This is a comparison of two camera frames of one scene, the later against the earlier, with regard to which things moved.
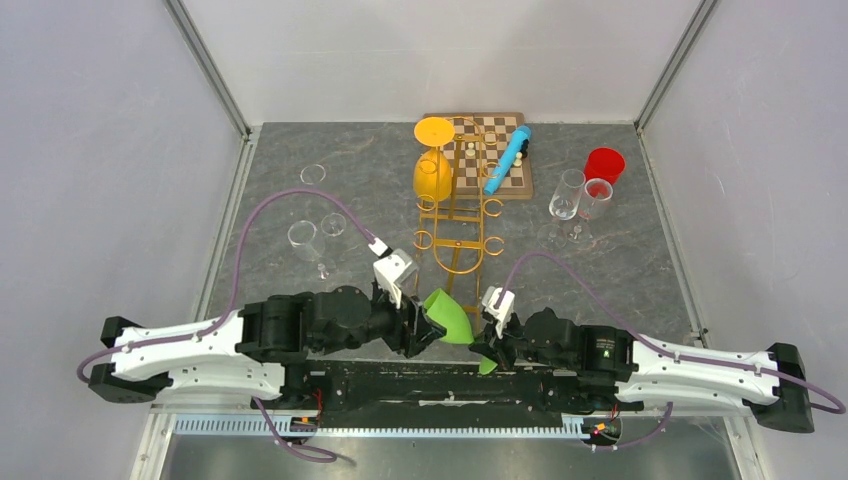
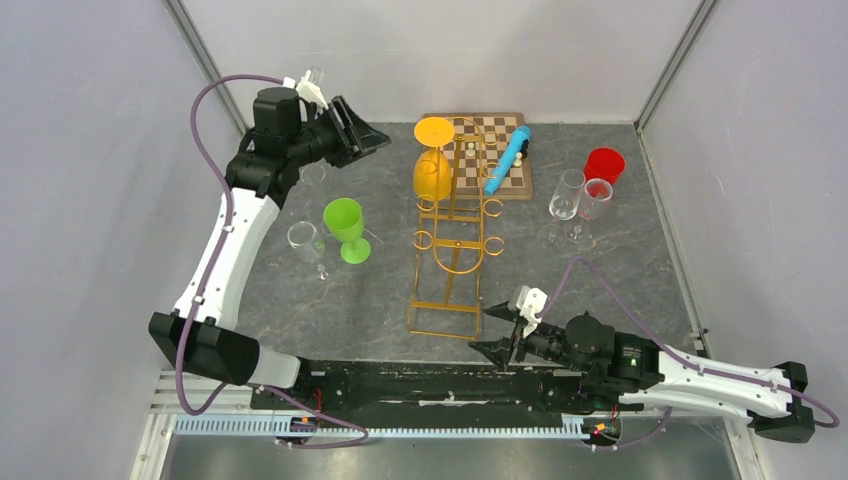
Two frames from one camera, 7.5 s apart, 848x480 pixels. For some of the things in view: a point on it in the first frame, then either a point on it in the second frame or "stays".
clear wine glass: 563,207 stays
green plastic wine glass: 443,308 -> 345,222
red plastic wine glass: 604,163 stays
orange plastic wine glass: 432,169 stays
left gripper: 421,332 -> 362,136
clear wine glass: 595,191 stays
